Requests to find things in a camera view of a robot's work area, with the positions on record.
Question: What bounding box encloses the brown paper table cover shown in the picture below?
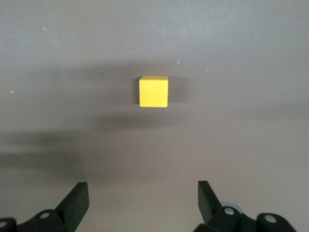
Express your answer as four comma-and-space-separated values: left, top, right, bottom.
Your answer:
0, 0, 309, 232

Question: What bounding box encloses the yellow wooden block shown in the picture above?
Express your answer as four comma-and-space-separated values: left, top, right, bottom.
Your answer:
139, 75, 169, 108

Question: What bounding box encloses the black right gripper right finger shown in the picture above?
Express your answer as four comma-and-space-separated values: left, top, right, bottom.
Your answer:
197, 180, 298, 232

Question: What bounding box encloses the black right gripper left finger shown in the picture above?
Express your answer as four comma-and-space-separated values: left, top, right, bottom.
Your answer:
0, 181, 90, 232

